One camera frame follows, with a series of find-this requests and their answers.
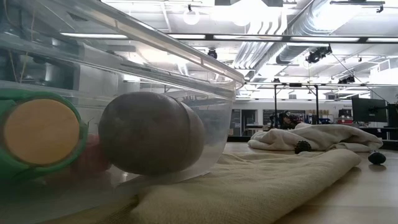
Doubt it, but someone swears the black computer monitor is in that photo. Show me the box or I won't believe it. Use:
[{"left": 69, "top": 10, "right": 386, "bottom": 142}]
[
  {"left": 352, "top": 97, "right": 388, "bottom": 124},
  {"left": 387, "top": 103, "right": 398, "bottom": 128}
]

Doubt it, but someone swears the white ring lamp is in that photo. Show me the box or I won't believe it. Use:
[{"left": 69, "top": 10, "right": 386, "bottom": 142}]
[{"left": 182, "top": 7, "right": 201, "bottom": 26}]

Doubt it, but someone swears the small red toy strawberry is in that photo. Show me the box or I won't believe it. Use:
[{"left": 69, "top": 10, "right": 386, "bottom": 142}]
[{"left": 72, "top": 133, "right": 111, "bottom": 179}]

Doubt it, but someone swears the toy blackberry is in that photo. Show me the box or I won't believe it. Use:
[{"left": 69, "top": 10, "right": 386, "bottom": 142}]
[{"left": 294, "top": 140, "right": 313, "bottom": 155}]

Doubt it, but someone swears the clear plastic tupperware container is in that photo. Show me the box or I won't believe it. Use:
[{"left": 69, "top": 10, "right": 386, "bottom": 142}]
[{"left": 0, "top": 0, "right": 246, "bottom": 224}]

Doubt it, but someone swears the toy blueberry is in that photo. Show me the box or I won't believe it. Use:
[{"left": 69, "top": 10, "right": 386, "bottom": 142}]
[{"left": 368, "top": 151, "right": 387, "bottom": 166}]

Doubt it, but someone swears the person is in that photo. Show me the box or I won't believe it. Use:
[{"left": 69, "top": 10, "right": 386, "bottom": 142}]
[{"left": 277, "top": 110, "right": 300, "bottom": 130}]

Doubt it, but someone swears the black hanging camera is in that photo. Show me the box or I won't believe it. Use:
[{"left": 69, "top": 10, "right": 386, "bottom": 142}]
[{"left": 306, "top": 45, "right": 333, "bottom": 65}]

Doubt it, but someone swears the black spotlight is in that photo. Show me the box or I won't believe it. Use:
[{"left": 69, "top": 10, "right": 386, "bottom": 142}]
[{"left": 338, "top": 75, "right": 356, "bottom": 85}]

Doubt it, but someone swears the beige cloth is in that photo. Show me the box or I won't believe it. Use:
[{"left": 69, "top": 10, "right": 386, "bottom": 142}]
[{"left": 29, "top": 147, "right": 363, "bottom": 224}]

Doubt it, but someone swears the black beam with light strips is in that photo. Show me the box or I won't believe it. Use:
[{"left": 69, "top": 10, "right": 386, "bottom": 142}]
[{"left": 60, "top": 30, "right": 398, "bottom": 45}]

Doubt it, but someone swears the brown toy kiwi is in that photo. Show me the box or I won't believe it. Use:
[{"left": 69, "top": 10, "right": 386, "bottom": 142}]
[{"left": 98, "top": 91, "right": 206, "bottom": 177}]

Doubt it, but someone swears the green toy cucumber half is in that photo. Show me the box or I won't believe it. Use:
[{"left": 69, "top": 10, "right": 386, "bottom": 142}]
[{"left": 0, "top": 90, "right": 90, "bottom": 182}]

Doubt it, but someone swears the white checked dish towel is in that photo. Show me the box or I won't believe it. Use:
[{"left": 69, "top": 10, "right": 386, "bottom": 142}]
[{"left": 248, "top": 122, "right": 384, "bottom": 154}]

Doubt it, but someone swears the black metal gantry frame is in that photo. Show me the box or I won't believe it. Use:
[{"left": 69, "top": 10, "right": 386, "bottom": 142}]
[{"left": 272, "top": 82, "right": 320, "bottom": 125}]

